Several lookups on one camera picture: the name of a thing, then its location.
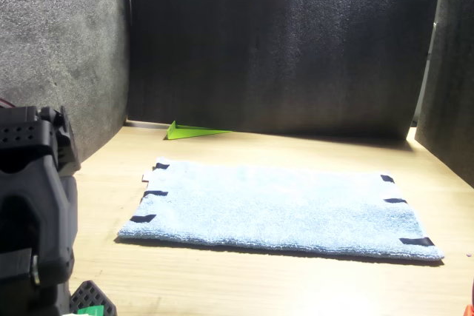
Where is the green table clamp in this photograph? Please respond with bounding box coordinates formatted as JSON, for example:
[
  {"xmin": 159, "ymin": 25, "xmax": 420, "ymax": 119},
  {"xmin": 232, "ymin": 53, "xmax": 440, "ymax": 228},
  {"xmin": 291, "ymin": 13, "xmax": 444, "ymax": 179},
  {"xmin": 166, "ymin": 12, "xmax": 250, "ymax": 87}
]
[{"xmin": 76, "ymin": 304, "xmax": 105, "ymax": 316}]

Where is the grey foam panel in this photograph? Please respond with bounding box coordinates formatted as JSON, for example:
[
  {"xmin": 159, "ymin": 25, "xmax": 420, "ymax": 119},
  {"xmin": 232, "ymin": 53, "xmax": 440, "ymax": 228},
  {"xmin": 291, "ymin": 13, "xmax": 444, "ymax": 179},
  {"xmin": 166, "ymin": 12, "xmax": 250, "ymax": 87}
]
[
  {"xmin": 125, "ymin": 0, "xmax": 445, "ymax": 142},
  {"xmin": 413, "ymin": 0, "xmax": 474, "ymax": 188},
  {"xmin": 0, "ymin": 0, "xmax": 131, "ymax": 164}
]

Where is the light blue towel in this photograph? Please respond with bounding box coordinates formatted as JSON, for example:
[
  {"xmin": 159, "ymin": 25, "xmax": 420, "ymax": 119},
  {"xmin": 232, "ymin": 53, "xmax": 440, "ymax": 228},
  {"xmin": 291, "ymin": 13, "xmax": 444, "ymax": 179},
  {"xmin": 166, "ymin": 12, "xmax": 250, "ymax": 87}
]
[{"xmin": 117, "ymin": 156, "xmax": 445, "ymax": 262}]

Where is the lime green plastic bracket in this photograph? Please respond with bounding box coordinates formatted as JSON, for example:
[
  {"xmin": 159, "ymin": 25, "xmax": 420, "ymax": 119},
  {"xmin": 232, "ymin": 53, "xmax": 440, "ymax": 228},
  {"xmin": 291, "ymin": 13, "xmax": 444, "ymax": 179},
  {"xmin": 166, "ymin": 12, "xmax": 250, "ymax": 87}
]
[{"xmin": 164, "ymin": 120, "xmax": 233, "ymax": 141}]

